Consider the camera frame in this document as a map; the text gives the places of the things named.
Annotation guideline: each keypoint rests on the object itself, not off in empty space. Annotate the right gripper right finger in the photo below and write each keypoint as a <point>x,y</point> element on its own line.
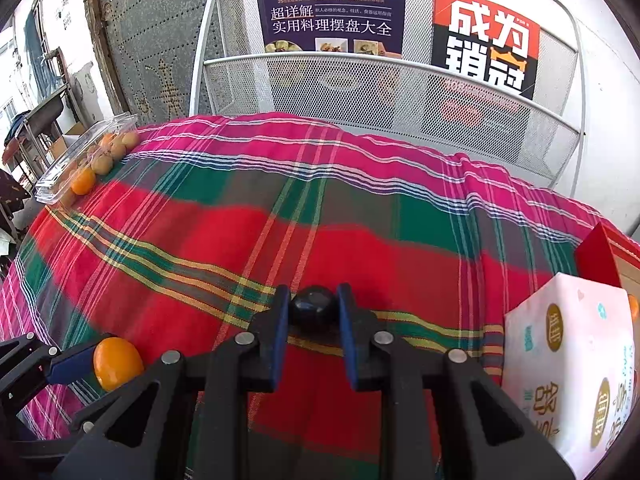
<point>440,412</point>

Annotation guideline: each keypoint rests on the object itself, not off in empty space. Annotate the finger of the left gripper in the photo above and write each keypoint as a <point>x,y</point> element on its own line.
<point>28,365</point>
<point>86,418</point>

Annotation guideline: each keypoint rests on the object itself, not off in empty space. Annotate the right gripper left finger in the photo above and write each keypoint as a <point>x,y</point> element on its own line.
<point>186,412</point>

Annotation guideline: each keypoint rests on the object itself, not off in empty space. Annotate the small orange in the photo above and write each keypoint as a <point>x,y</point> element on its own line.
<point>115,362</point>

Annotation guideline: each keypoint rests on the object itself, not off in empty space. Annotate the dark plum back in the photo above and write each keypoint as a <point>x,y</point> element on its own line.
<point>314,310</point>

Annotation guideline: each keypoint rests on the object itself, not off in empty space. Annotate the white pink tissue pack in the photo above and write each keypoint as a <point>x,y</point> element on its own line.
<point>569,366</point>

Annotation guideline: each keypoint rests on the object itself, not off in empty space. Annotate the clear plastic fruit container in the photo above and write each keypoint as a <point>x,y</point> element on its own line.
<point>91,157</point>

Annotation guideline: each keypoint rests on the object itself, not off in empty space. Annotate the plaid red tablecloth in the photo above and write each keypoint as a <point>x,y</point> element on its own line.
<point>190,235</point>

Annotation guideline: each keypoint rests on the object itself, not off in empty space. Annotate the metal shelf cart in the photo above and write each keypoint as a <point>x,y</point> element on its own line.
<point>29,146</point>

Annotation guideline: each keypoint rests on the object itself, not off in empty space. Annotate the cardboard box on shelf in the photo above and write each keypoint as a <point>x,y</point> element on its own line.
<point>66,140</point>

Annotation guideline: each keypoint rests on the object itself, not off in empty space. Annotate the red cardboard tray box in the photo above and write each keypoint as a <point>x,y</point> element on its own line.
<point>609,257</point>

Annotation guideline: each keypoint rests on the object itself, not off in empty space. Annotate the white metal mesh rack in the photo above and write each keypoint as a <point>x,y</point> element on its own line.
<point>407,97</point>

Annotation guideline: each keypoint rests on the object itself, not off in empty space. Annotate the studded metal door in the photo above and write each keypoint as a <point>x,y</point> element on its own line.
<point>145,51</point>

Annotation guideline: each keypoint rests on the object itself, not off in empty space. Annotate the red black book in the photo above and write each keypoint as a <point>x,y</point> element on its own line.
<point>482,40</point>

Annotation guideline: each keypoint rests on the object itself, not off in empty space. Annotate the dark blue cookbook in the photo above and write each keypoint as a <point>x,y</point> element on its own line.
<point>367,27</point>

